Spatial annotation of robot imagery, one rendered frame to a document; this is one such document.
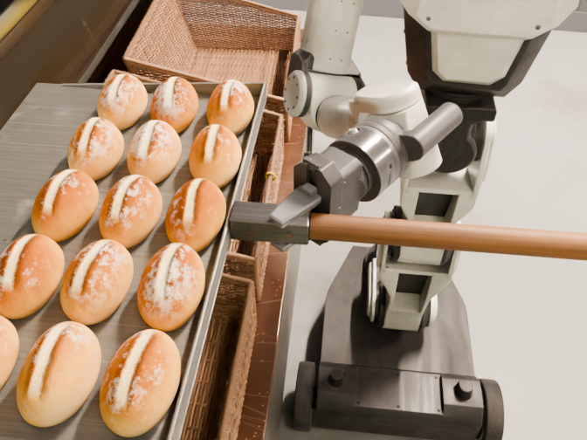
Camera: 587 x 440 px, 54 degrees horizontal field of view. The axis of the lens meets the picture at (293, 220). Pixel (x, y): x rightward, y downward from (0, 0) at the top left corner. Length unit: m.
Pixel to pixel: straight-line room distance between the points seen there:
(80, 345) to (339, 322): 1.35
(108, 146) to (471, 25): 0.57
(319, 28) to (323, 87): 0.10
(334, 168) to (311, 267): 1.56
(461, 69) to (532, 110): 2.18
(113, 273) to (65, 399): 0.13
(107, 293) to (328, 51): 0.58
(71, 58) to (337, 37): 0.73
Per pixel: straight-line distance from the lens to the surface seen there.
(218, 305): 1.30
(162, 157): 0.73
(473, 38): 1.00
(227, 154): 0.71
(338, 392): 1.67
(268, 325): 1.33
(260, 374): 1.27
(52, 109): 0.92
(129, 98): 0.83
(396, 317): 1.68
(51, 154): 0.84
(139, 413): 0.52
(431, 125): 0.74
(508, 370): 2.06
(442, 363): 1.81
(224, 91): 0.80
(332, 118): 0.92
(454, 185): 1.25
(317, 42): 0.99
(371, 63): 3.37
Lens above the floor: 1.68
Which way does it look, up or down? 45 degrees down
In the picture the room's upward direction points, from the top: straight up
